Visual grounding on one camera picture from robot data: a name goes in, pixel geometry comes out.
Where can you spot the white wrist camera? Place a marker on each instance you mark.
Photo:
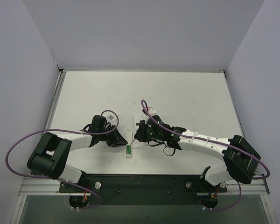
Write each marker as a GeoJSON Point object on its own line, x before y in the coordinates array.
{"type": "Point", "coordinates": [152, 111]}
{"type": "Point", "coordinates": [110, 117]}

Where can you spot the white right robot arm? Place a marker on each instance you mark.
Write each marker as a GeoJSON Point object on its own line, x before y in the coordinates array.
{"type": "Point", "coordinates": [239, 159]}

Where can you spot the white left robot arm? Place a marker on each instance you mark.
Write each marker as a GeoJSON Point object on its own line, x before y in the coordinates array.
{"type": "Point", "coordinates": [50, 155]}

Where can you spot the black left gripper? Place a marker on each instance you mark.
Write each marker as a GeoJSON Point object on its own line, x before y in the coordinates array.
{"type": "Point", "coordinates": [113, 136]}

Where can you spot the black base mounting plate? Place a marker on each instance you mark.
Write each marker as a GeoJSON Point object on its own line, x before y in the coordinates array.
{"type": "Point", "coordinates": [149, 189]}

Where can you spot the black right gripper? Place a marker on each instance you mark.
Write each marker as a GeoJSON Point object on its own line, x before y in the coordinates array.
{"type": "Point", "coordinates": [143, 131]}

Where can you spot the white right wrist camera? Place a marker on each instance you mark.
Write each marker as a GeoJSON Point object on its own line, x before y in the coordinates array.
{"type": "Point", "coordinates": [152, 111]}

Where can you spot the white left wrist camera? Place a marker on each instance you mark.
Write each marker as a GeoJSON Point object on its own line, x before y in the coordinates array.
{"type": "Point", "coordinates": [110, 117]}

